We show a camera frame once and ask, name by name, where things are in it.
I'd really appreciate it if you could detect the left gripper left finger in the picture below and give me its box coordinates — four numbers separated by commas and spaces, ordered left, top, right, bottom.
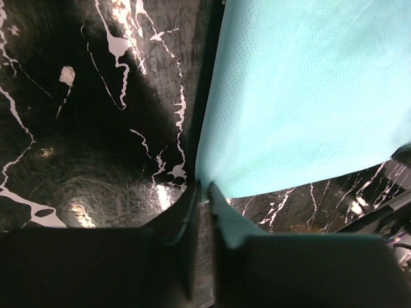
1, 184, 201, 307

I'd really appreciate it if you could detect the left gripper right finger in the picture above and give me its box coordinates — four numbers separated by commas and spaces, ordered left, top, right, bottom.
207, 185, 410, 307

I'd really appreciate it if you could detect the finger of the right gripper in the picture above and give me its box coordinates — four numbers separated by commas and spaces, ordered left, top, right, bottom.
391, 144, 411, 167

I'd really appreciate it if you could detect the teal t-shirt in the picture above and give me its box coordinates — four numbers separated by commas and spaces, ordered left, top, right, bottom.
194, 0, 411, 205

